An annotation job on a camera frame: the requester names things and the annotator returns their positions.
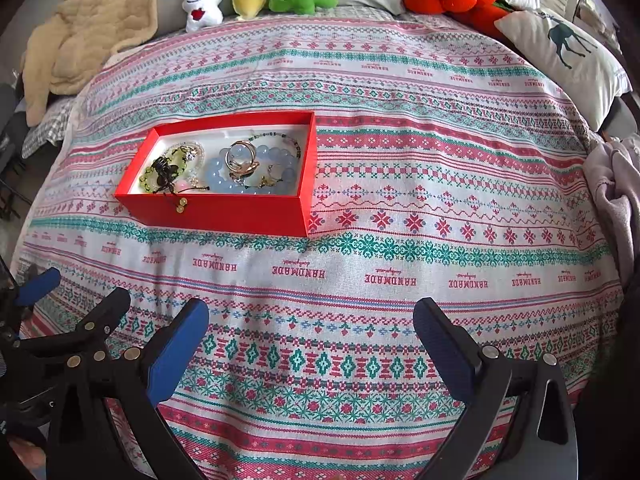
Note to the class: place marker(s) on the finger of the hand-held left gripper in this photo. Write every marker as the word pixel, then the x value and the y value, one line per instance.
pixel 37 286
pixel 102 317

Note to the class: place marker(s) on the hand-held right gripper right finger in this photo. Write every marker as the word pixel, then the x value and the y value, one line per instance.
pixel 445 350

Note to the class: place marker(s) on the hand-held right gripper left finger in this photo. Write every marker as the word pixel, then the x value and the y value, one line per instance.
pixel 175 355

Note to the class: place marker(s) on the red jewelry box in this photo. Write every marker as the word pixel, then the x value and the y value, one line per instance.
pixel 225 215

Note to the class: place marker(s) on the black hair clip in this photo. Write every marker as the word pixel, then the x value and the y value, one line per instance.
pixel 162 170

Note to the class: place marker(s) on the patterned red green blanket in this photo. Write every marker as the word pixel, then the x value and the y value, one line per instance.
pixel 375 285

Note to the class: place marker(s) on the black chair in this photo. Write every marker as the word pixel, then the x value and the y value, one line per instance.
pixel 10 150

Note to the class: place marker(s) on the pale pink cloth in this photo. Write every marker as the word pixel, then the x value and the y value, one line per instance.
pixel 617 195

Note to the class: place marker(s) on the beige quilted blanket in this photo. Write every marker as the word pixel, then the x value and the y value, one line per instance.
pixel 90 30

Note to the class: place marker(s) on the white deer print pillow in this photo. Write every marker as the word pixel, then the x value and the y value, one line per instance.
pixel 560 50

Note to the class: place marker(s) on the white bunny plush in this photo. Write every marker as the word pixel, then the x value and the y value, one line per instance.
pixel 202 2

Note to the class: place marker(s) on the orange red plush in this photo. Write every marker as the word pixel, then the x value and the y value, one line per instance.
pixel 487 20

